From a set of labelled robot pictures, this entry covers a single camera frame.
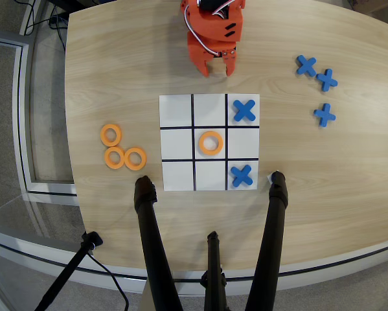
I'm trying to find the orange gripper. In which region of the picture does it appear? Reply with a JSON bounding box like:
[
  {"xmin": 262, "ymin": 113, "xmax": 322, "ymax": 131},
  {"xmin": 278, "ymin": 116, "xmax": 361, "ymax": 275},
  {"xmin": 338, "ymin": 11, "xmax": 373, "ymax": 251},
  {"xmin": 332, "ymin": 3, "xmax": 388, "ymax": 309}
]
[{"xmin": 183, "ymin": 9, "xmax": 245, "ymax": 78}]

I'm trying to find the orange foam ring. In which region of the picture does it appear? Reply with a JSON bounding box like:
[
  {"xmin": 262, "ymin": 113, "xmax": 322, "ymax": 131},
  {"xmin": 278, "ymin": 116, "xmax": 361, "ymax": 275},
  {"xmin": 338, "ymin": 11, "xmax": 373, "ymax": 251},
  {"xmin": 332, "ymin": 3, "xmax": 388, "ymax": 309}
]
[
  {"xmin": 100, "ymin": 124, "xmax": 122, "ymax": 147},
  {"xmin": 124, "ymin": 147, "xmax": 148, "ymax": 171},
  {"xmin": 104, "ymin": 146, "xmax": 126, "ymax": 170},
  {"xmin": 198, "ymin": 130, "xmax": 224, "ymax": 156}
]

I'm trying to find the blue foam cross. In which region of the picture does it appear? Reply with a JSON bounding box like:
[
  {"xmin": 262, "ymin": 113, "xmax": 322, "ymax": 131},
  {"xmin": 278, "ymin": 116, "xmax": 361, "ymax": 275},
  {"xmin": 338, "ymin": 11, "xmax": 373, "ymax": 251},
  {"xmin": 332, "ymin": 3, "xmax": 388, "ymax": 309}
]
[
  {"xmin": 295, "ymin": 54, "xmax": 318, "ymax": 78},
  {"xmin": 313, "ymin": 102, "xmax": 337, "ymax": 128},
  {"xmin": 233, "ymin": 98, "xmax": 257, "ymax": 124},
  {"xmin": 315, "ymin": 68, "xmax": 339, "ymax": 93},
  {"xmin": 230, "ymin": 164, "xmax": 254, "ymax": 189}
]

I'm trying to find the white tic-tac-toe board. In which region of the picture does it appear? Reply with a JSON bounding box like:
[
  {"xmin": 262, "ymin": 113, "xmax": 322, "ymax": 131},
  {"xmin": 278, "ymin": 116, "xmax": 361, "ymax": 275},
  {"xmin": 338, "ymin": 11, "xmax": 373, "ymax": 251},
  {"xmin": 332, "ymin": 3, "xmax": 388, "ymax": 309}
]
[{"xmin": 159, "ymin": 93, "xmax": 261, "ymax": 192}]

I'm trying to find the thin black tripod leg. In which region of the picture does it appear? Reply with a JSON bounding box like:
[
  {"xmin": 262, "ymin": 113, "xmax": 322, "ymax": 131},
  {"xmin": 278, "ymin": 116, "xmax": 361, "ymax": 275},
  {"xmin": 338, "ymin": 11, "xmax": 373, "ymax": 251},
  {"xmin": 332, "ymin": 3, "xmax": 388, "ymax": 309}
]
[{"xmin": 200, "ymin": 231, "xmax": 230, "ymax": 311}]

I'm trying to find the black pole with clamp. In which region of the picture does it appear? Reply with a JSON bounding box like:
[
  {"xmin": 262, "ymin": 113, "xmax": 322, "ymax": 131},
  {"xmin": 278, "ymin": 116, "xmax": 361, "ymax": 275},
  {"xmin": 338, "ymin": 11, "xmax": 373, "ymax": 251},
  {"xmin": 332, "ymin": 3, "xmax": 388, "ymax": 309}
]
[{"xmin": 34, "ymin": 231, "xmax": 104, "ymax": 311}]

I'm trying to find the white servo cable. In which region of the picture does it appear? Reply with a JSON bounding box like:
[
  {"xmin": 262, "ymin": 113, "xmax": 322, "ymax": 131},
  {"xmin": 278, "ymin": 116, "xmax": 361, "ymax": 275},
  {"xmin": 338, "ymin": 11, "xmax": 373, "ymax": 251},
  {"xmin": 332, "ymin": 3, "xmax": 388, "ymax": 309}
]
[{"xmin": 183, "ymin": 5, "xmax": 229, "ymax": 56}]

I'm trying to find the black floor cable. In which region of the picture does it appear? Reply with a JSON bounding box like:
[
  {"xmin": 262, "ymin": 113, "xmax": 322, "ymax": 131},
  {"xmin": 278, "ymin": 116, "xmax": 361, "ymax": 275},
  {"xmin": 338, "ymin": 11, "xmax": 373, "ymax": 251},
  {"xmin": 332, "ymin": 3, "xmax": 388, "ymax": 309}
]
[{"xmin": 17, "ymin": 0, "xmax": 68, "ymax": 52}]

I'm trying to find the white metal floor frame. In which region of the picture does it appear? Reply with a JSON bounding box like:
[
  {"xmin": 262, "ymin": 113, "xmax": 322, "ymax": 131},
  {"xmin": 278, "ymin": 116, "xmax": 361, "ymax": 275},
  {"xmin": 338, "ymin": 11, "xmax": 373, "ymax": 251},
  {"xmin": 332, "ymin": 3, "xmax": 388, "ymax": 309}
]
[{"xmin": 0, "ymin": 28, "xmax": 81, "ymax": 203}]

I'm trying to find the black cable on pole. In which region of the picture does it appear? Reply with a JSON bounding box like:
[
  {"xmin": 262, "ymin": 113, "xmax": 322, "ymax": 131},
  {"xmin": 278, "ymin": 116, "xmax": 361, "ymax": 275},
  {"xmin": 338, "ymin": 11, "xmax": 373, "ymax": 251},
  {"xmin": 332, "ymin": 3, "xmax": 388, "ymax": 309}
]
[{"xmin": 86, "ymin": 252, "xmax": 130, "ymax": 311}]

